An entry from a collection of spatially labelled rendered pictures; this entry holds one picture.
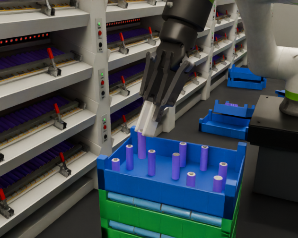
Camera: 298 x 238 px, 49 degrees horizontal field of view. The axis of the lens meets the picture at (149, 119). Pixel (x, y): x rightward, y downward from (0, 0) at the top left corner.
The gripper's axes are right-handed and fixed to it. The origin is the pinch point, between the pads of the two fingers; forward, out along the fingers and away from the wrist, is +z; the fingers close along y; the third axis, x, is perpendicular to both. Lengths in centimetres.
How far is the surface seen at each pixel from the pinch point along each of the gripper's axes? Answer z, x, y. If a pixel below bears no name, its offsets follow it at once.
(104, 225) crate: 28.0, -3.0, 5.6
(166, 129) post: 15, -98, 87
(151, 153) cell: 8.0, -7.0, 2.7
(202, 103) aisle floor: -8, -152, 110
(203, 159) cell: 5.9, -18.5, -3.5
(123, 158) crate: 13.2, -7.7, 12.4
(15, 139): 23, 6, 49
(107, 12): -28, -20, 62
